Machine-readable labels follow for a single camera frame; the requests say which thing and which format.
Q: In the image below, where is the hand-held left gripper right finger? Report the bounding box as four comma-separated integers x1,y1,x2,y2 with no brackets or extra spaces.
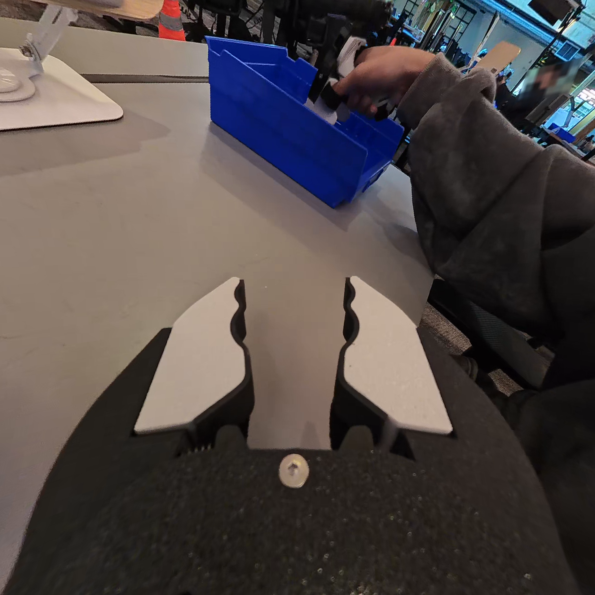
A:
330,276,454,452

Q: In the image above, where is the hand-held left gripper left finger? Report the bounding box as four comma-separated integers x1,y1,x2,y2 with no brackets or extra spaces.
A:
134,277,255,449

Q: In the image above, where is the blue plastic bin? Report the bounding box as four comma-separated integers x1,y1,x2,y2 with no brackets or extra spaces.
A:
205,36,405,209

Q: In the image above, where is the person's right forearm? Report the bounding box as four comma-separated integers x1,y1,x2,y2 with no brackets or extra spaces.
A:
395,52,595,354

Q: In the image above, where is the person's right hand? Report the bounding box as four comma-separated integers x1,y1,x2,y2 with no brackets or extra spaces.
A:
332,46,435,117

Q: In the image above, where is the orange traffic cone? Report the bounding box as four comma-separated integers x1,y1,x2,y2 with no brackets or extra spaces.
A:
158,0,187,42

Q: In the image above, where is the person's body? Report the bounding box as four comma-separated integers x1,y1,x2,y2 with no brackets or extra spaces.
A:
465,353,595,595

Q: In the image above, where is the black panel on tripod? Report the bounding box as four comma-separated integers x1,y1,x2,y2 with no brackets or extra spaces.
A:
527,0,587,26

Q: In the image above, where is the white stand with wooden board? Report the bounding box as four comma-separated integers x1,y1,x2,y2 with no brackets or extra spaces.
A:
0,0,164,132

